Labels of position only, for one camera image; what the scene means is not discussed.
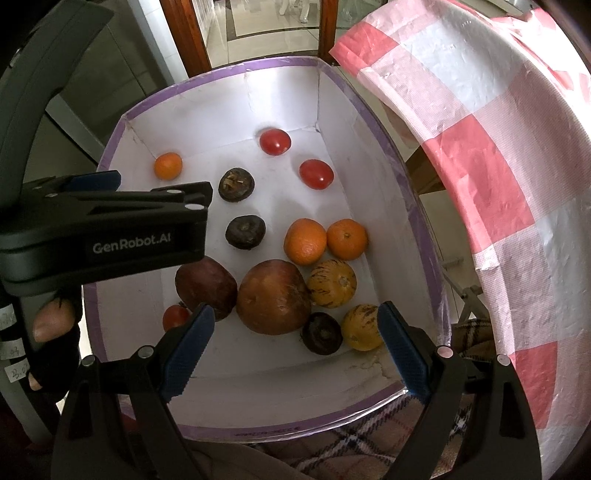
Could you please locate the small orange tangerine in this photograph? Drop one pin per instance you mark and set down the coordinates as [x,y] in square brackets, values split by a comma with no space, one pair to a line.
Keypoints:
[168,166]

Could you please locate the dark brown water chestnut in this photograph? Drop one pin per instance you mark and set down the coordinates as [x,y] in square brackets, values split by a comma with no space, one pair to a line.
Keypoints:
[236,184]
[245,232]
[322,333]

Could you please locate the wooden glass door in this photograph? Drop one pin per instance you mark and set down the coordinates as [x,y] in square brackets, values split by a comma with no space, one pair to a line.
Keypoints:
[187,37]

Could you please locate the red white checked tablecloth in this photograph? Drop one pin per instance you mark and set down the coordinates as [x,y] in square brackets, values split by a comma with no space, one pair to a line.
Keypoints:
[508,184]

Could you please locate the brown pomegranate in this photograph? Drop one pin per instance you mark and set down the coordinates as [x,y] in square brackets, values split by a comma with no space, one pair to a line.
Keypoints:
[273,296]

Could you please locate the plaid blanket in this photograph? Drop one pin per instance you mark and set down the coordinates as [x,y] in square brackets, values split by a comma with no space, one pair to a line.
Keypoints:
[351,438]

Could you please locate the grey folding stand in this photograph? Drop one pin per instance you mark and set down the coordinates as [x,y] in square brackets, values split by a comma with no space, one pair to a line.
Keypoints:
[466,295]

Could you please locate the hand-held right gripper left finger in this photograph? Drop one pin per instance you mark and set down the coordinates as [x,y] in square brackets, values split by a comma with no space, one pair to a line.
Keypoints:
[184,360]

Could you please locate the person's left hand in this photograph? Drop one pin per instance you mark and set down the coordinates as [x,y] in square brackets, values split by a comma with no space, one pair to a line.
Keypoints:
[53,321]

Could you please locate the red tomato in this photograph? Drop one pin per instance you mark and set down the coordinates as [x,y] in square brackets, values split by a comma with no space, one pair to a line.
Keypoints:
[174,317]
[316,174]
[275,141]

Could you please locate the dark red pomegranate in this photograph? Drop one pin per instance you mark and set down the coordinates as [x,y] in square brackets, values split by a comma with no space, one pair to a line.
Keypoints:
[206,288]

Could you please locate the yellow striped melon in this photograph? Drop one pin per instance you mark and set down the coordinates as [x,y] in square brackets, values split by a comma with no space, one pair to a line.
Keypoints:
[362,327]
[332,283]

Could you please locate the grey cabinet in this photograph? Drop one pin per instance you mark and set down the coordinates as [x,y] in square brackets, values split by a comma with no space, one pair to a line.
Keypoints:
[138,46]

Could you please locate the white purple-edged cardboard box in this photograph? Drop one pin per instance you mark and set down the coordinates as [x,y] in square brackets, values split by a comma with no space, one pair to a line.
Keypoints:
[258,378]

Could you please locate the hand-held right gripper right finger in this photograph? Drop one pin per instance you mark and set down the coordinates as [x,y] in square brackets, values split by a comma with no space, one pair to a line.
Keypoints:
[406,355]

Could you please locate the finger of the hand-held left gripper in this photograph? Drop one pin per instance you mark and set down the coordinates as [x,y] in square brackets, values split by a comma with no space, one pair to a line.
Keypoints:
[184,198]
[92,181]

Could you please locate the beige cloth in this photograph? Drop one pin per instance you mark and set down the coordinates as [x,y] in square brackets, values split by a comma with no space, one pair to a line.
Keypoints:
[231,461]

